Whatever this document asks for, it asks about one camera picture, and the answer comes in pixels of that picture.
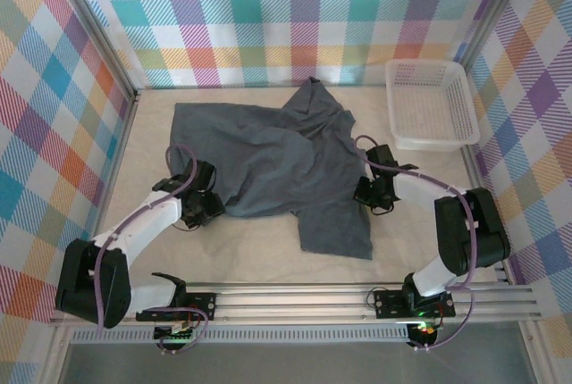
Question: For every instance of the grey t-shirt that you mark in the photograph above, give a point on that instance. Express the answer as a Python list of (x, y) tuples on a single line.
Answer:
[(268, 156)]

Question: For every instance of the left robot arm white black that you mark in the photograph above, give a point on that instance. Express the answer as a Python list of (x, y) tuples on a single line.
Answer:
[(143, 223)]

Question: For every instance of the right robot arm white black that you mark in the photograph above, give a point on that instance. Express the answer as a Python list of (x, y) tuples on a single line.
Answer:
[(469, 232)]

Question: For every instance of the white plastic mesh basket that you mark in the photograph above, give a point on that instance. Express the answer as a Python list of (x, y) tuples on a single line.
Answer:
[(433, 102)]

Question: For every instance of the left green circuit board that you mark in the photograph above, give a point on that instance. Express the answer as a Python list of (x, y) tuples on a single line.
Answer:
[(174, 335)]

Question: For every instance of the right circuit board with lights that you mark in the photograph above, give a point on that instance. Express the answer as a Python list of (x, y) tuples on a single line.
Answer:
[(424, 330)]

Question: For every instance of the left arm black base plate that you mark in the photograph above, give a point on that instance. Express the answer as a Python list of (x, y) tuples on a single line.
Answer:
[(203, 303)]

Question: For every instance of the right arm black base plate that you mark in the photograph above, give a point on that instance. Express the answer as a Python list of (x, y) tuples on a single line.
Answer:
[(389, 303)]

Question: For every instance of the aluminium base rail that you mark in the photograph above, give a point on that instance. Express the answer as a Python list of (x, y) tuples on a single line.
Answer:
[(290, 301)]

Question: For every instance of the left aluminium corner post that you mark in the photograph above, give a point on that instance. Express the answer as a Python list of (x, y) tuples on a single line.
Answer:
[(102, 31)]

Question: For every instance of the aluminium corner post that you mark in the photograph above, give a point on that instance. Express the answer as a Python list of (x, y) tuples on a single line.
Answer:
[(102, 31), (493, 9)]

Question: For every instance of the right aluminium corner post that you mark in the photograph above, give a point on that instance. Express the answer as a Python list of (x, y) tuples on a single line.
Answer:
[(493, 9)]

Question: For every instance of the aluminium frame leg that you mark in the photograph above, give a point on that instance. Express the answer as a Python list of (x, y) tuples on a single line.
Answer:
[(534, 357), (53, 366)]

